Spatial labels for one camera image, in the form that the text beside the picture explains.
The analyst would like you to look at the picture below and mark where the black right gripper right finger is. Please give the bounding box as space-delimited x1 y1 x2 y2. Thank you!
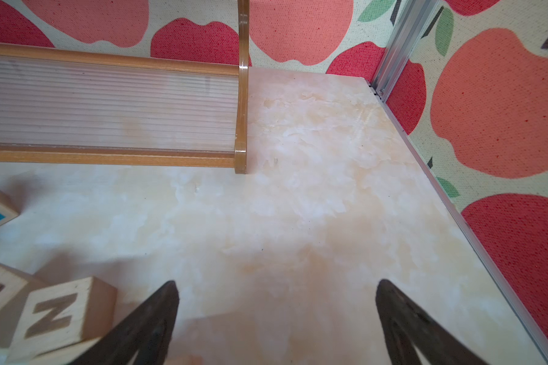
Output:
375 279 487 365

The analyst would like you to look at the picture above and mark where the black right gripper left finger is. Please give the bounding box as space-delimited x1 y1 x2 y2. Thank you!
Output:
72 281 180 364

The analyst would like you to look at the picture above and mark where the wooden block brown letter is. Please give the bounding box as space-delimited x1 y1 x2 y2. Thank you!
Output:
0 263 47 348

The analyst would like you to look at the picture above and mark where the wooden block brown N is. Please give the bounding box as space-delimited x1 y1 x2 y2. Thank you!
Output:
6 277 118 363

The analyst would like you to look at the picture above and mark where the wooden two-tier shelf rack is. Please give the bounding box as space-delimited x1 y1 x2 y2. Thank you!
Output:
0 1 250 174

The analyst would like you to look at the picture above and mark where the aluminium corner post right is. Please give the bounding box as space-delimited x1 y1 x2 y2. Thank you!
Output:
371 0 439 103

